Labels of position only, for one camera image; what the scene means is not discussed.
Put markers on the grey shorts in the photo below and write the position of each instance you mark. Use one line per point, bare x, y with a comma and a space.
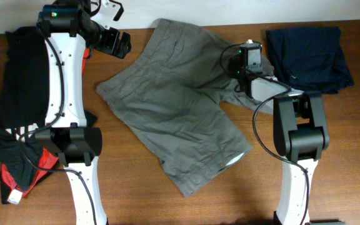
170, 99

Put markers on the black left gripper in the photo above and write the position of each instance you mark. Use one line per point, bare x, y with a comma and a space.
110, 46

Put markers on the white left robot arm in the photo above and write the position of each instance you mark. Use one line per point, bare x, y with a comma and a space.
69, 28

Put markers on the black t-shirt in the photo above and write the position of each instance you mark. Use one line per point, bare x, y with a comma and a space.
23, 106

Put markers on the folded navy garment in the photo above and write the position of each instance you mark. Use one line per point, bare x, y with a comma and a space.
309, 58

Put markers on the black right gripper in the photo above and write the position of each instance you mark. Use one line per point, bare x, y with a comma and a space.
234, 64

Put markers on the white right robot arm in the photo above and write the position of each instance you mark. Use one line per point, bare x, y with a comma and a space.
300, 131

